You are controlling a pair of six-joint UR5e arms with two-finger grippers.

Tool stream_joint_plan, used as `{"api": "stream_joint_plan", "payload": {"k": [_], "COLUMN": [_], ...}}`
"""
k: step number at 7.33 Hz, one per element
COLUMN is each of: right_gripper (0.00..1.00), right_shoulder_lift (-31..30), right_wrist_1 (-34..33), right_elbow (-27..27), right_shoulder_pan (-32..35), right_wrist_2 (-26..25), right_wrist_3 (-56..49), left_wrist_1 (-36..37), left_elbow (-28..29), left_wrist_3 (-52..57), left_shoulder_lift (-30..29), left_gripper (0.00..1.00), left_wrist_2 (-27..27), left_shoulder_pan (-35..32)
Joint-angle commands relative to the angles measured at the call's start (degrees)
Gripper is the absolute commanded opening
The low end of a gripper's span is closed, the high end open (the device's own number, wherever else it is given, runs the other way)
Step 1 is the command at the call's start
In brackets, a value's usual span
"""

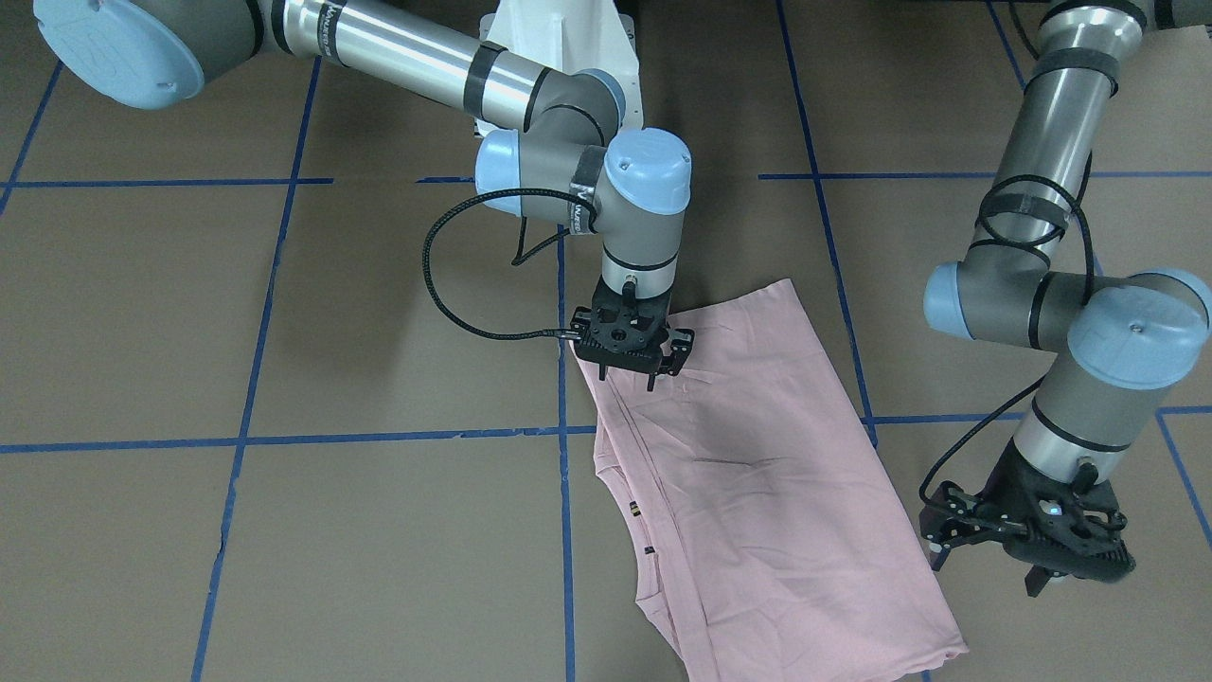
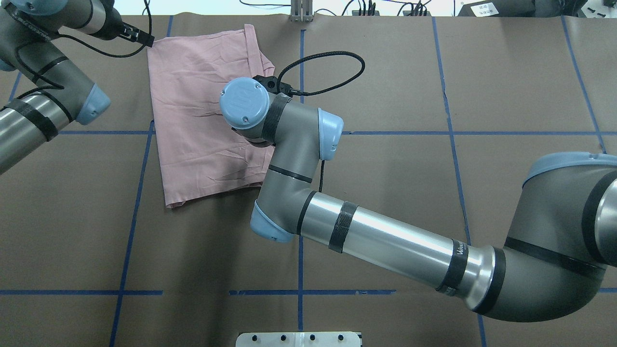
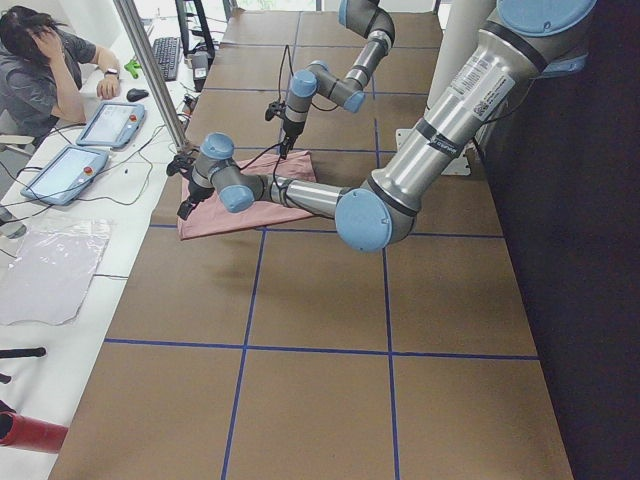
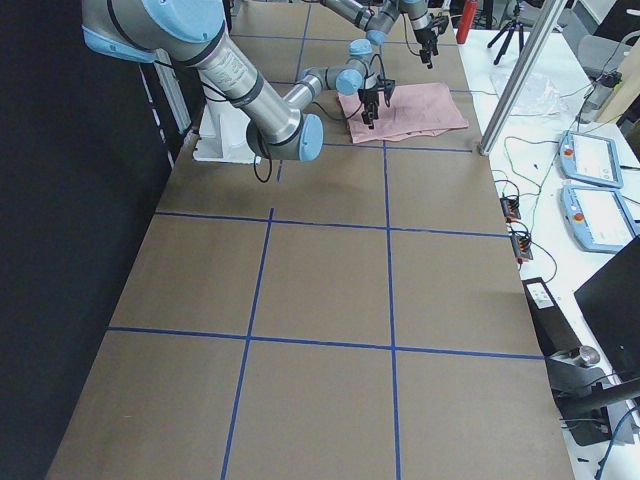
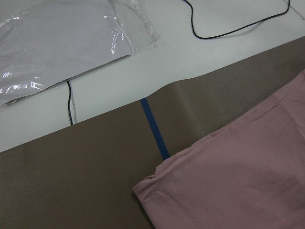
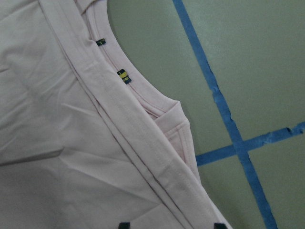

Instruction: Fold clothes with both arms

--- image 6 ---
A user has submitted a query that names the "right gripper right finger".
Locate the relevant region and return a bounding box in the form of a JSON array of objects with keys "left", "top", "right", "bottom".
[{"left": 213, "top": 223, "right": 228, "bottom": 229}]

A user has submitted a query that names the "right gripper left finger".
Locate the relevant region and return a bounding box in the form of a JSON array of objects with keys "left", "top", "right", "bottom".
[{"left": 118, "top": 222, "right": 130, "bottom": 229}]

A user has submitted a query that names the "pink Snoopy t-shirt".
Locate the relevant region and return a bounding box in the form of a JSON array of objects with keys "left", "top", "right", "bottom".
[{"left": 0, "top": 0, "right": 230, "bottom": 229}]

